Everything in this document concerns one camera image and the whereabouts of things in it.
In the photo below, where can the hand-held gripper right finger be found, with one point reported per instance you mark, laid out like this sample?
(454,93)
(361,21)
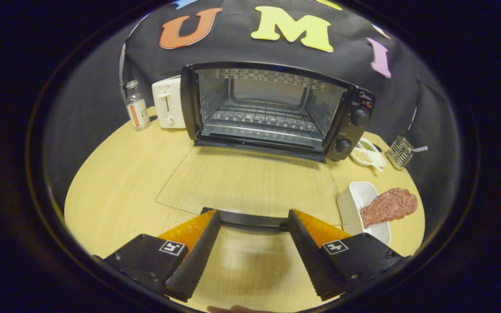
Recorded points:
(313,256)

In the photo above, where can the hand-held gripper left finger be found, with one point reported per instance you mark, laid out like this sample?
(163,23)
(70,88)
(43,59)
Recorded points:
(198,256)

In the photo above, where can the brown meat cutlet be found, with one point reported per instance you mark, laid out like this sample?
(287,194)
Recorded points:
(389,206)

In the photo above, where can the black toaster oven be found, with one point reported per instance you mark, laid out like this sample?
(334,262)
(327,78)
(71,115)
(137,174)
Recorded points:
(359,130)

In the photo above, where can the white pop-up toaster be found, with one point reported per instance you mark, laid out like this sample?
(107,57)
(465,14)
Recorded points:
(168,104)

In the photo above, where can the white rectangular dish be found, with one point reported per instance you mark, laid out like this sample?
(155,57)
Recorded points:
(355,200)

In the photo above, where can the white divided condiment dish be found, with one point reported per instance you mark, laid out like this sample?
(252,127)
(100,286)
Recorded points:
(363,156)

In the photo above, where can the small black round cap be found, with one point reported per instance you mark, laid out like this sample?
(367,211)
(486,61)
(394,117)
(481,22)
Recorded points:
(377,148)

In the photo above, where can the white spoon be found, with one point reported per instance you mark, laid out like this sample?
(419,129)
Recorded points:
(420,149)

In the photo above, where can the clear bottle with orange label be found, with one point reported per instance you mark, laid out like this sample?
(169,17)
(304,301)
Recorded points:
(137,111)

